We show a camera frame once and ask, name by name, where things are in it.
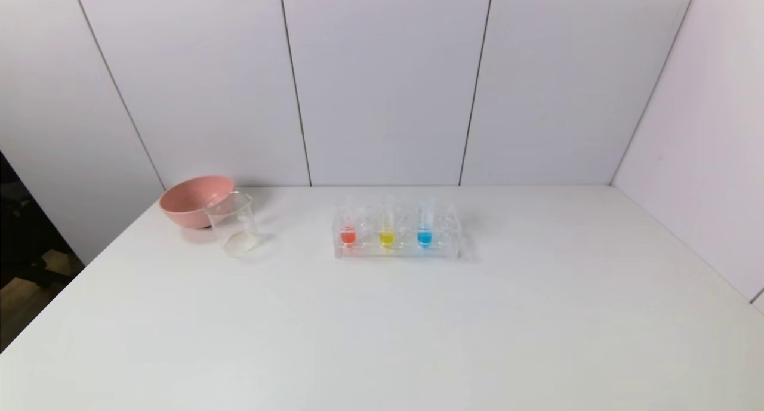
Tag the yellow pigment test tube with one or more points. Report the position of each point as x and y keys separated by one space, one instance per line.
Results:
x=387 y=238

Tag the pink plastic bowl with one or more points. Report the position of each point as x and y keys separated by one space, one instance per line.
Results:
x=185 y=205

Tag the clear glass beaker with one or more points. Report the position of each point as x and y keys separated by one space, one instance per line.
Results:
x=239 y=232

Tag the clear acrylic test tube rack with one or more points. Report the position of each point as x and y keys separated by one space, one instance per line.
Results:
x=406 y=251

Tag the red pigment test tube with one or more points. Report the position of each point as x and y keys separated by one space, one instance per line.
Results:
x=348 y=236

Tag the blue pigment test tube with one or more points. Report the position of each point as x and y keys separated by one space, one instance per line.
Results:
x=424 y=238

